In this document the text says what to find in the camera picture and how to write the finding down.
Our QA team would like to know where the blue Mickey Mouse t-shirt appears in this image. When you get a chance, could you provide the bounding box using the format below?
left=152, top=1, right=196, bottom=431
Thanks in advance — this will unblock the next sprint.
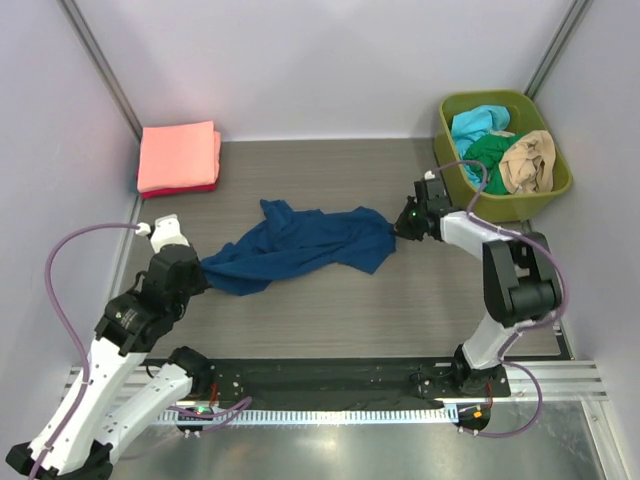
left=201, top=199, right=396, bottom=296

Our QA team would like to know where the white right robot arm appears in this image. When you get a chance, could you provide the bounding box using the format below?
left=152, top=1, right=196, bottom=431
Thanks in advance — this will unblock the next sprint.
left=393, top=173, right=563, bottom=396

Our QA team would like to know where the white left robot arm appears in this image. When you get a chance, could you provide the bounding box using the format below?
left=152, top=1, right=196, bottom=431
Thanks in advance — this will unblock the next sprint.
left=6, top=244, right=213, bottom=479

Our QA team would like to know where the olive green plastic bin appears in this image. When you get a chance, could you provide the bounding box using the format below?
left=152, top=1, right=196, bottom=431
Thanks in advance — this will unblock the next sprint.
left=433, top=90, right=573, bottom=223

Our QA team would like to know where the folded red t-shirt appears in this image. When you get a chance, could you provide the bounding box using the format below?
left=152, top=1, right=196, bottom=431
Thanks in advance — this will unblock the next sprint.
left=140, top=183, right=217, bottom=199

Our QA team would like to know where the green crumpled t-shirt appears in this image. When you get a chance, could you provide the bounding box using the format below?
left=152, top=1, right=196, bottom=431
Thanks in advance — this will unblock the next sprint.
left=463, top=134, right=523, bottom=195

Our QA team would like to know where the light blue crumpled t-shirt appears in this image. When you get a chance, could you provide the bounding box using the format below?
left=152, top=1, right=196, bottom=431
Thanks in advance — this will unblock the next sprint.
left=451, top=105, right=515, bottom=160

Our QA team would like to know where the beige crumpled t-shirt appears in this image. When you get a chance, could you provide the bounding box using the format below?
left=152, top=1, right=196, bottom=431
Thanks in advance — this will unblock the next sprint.
left=499, top=130, right=556, bottom=194

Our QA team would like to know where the folded pink t-shirt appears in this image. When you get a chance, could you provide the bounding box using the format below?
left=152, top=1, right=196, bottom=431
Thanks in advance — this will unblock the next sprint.
left=137, top=121, right=221, bottom=195

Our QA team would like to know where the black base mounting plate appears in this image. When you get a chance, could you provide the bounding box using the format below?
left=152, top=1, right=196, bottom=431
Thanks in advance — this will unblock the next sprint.
left=209, top=357, right=511, bottom=404

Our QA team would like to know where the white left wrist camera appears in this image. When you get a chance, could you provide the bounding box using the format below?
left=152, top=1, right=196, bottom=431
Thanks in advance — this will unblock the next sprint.
left=135, top=214, right=190, bottom=254

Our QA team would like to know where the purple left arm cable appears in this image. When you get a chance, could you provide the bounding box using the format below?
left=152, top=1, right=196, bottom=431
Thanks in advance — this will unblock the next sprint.
left=29, top=222, right=251, bottom=479

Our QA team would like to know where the white slotted cable duct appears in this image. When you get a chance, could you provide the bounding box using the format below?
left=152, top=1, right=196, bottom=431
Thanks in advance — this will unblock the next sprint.
left=159, top=405, right=460, bottom=427

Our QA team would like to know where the aluminium frame rail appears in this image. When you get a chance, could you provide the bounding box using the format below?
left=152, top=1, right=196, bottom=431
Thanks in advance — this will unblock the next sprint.
left=506, top=360, right=608, bottom=402

